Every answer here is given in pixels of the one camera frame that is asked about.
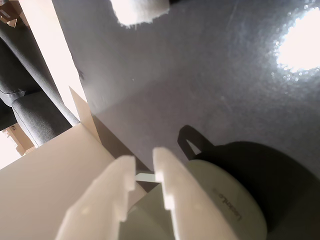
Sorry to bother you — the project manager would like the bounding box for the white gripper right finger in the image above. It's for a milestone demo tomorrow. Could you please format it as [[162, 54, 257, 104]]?
[[152, 147, 226, 240]]

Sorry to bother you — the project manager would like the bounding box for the brown cardboard box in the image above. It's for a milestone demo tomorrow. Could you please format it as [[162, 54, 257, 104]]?
[[0, 124, 37, 157], [0, 0, 26, 28]]

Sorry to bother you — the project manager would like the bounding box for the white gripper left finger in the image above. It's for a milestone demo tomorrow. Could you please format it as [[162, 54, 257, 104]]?
[[54, 154, 137, 240]]

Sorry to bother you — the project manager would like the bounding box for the white gauze pad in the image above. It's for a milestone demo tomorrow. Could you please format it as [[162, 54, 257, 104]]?
[[109, 0, 171, 26]]

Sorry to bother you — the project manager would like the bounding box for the pale green mug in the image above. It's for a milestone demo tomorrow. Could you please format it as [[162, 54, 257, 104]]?
[[118, 159, 268, 240]]

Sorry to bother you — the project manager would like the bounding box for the grey fabric sofa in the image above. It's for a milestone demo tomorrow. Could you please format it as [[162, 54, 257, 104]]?
[[0, 22, 81, 148]]

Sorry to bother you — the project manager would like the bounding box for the black table mat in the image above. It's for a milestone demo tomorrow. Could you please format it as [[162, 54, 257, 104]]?
[[51, 0, 320, 240]]

